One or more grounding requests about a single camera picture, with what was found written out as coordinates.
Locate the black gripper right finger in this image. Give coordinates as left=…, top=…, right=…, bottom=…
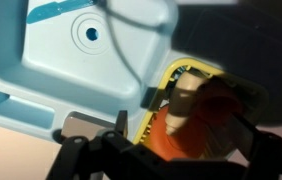
left=227, top=113, right=282, bottom=180

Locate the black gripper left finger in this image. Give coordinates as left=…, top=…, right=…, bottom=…
left=46, top=134, right=128, bottom=180

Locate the yellow dish rack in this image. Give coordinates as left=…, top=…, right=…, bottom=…
left=132, top=57, right=269, bottom=161

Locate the round white table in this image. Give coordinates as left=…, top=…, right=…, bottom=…
left=0, top=127, right=60, bottom=180

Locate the orange toy plate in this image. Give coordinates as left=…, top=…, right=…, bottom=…
left=149, top=99, right=245, bottom=163

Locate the light blue toy sink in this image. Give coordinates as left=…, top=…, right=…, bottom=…
left=0, top=0, right=179, bottom=141

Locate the blue toy spatula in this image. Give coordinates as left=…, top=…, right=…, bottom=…
left=26, top=0, right=97, bottom=24

